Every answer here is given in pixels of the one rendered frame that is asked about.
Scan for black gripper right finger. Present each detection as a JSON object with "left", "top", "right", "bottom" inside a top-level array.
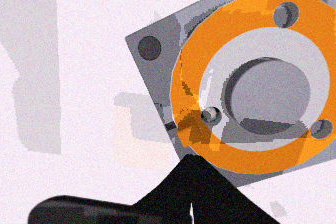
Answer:
[{"left": 192, "top": 155, "right": 281, "bottom": 224}]

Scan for orange round plate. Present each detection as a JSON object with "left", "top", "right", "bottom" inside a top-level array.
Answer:
[{"left": 169, "top": 0, "right": 336, "bottom": 174}]

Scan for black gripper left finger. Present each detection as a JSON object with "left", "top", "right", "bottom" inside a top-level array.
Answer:
[{"left": 27, "top": 154, "right": 196, "bottom": 224}]

